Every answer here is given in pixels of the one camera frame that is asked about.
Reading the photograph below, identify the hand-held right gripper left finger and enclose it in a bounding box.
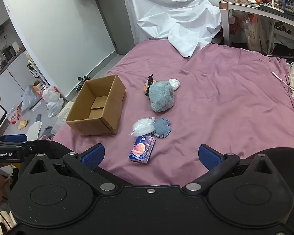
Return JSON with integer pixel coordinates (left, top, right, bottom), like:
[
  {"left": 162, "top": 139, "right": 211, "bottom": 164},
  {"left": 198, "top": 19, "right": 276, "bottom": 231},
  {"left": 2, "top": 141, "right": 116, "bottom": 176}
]
[{"left": 26, "top": 144, "right": 118, "bottom": 197}]

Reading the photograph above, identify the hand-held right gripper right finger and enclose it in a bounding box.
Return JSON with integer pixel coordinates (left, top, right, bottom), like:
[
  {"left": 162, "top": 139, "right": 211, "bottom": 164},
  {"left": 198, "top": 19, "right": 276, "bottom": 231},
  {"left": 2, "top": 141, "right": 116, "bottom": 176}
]
[{"left": 182, "top": 144, "right": 276, "bottom": 197}]

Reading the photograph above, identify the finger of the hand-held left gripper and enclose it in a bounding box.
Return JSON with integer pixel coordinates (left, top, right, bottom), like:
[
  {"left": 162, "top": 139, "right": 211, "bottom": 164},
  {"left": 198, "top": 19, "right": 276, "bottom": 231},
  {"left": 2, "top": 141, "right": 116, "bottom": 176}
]
[{"left": 0, "top": 134, "right": 28, "bottom": 143}]

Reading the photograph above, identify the brown cardboard box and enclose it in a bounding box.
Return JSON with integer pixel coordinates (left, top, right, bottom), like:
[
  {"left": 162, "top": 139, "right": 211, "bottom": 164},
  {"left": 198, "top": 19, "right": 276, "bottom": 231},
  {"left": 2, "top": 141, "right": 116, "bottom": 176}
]
[{"left": 66, "top": 74, "right": 126, "bottom": 136}]

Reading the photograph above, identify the blue-grey fluffy slipper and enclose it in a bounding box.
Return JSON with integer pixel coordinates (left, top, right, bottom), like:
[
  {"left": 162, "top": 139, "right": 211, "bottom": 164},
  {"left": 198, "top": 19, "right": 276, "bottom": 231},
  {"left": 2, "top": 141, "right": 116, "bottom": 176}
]
[{"left": 148, "top": 81, "right": 176, "bottom": 113}]

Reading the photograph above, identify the red printed plastic bag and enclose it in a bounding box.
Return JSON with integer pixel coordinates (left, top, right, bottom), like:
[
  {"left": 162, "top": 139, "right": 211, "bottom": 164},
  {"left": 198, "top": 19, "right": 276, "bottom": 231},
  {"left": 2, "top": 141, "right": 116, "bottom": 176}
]
[{"left": 6, "top": 105, "right": 23, "bottom": 125}]

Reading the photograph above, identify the white insole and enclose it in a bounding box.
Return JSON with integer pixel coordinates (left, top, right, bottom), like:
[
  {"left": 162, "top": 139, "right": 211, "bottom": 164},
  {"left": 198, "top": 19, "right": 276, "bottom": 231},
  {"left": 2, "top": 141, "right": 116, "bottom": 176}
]
[{"left": 29, "top": 121, "right": 43, "bottom": 140}]

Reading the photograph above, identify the grey plastic bag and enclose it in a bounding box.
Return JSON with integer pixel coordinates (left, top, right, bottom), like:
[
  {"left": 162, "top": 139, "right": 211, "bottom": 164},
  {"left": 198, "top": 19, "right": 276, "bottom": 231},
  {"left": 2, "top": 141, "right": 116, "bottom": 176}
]
[{"left": 21, "top": 85, "right": 42, "bottom": 112}]

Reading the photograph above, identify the purple tissue pack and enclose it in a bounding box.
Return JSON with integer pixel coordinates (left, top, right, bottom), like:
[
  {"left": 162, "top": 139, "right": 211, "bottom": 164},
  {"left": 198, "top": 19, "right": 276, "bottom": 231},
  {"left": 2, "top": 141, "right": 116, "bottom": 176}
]
[{"left": 128, "top": 136, "right": 156, "bottom": 164}]

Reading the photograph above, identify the blue-grey knitted coaster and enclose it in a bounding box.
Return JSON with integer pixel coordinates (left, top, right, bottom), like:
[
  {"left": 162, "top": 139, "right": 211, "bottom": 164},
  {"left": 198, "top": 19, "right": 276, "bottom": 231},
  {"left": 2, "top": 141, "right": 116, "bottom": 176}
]
[{"left": 153, "top": 118, "right": 172, "bottom": 139}]

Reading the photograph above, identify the pink bed sheet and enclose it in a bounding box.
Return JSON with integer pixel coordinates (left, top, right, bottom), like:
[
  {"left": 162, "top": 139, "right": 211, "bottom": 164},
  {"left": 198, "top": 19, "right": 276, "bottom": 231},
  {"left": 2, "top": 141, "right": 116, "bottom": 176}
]
[{"left": 50, "top": 40, "right": 294, "bottom": 185}]

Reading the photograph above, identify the white fluff in clear bag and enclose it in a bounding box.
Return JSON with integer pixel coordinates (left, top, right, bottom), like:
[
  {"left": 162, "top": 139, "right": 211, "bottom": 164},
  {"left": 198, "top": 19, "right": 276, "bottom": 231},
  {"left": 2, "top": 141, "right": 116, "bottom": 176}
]
[{"left": 130, "top": 117, "right": 155, "bottom": 138}]

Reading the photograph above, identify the white kitchen cabinet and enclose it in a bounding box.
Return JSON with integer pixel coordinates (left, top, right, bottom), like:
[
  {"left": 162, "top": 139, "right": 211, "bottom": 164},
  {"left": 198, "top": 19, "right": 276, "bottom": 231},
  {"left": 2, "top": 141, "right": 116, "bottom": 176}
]
[{"left": 0, "top": 46, "right": 41, "bottom": 98}]

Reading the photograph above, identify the black tripod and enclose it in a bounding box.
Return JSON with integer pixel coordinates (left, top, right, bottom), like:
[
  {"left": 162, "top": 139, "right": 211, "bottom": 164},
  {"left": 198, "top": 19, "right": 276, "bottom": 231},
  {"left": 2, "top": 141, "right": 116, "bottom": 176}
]
[{"left": 75, "top": 76, "right": 91, "bottom": 92}]

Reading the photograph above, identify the hamburger plush toy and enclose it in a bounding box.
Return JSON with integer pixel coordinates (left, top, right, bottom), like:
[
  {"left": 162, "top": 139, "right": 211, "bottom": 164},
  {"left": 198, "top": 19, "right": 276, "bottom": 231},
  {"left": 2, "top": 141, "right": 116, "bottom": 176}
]
[{"left": 143, "top": 78, "right": 153, "bottom": 96}]

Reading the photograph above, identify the cream tote bag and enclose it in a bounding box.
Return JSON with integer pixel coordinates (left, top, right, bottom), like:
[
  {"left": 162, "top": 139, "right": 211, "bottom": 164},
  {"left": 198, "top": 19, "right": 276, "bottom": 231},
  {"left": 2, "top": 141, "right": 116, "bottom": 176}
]
[{"left": 243, "top": 17, "right": 268, "bottom": 52}]

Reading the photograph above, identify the white desk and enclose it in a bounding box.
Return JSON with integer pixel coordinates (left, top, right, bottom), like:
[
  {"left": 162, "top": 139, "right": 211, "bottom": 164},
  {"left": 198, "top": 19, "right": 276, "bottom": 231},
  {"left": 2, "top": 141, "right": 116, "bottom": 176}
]
[{"left": 219, "top": 0, "right": 294, "bottom": 54}]

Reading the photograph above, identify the dark grey wardrobe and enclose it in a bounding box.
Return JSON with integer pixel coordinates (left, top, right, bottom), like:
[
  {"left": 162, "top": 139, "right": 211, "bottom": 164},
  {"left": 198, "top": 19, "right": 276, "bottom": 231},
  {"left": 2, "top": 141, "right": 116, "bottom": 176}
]
[{"left": 92, "top": 0, "right": 153, "bottom": 55}]

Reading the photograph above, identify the white crumpled sheet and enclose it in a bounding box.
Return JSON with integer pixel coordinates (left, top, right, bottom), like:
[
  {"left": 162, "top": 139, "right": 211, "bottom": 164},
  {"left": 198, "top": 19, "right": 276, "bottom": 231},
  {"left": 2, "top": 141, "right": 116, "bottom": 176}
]
[{"left": 124, "top": 0, "right": 222, "bottom": 58}]

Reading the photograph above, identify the white cable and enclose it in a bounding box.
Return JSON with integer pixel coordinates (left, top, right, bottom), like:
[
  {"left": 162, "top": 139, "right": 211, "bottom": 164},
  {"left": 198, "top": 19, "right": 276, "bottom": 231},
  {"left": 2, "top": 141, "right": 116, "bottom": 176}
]
[{"left": 272, "top": 71, "right": 294, "bottom": 97}]

